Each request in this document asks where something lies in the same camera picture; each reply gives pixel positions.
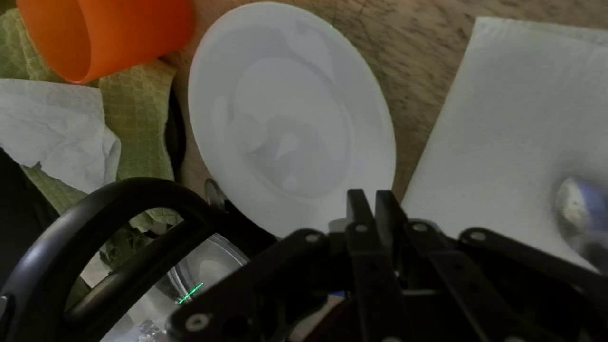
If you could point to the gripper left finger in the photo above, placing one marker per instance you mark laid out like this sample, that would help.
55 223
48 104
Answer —
285 280

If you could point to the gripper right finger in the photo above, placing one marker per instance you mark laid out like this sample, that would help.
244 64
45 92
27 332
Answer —
479 289

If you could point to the white plate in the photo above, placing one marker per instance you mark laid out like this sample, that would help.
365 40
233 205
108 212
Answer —
289 118

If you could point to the white cabinet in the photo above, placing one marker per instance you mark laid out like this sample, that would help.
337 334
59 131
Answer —
513 118

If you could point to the shiny metal object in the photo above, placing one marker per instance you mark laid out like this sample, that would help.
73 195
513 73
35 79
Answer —
582 213

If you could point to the green checked cloth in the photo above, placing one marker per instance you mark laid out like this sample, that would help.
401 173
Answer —
137 114

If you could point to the crumpled white paper towel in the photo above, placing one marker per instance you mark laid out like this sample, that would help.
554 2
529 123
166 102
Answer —
57 128

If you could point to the orange plastic cup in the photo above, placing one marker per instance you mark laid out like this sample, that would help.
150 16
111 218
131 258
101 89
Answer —
109 33

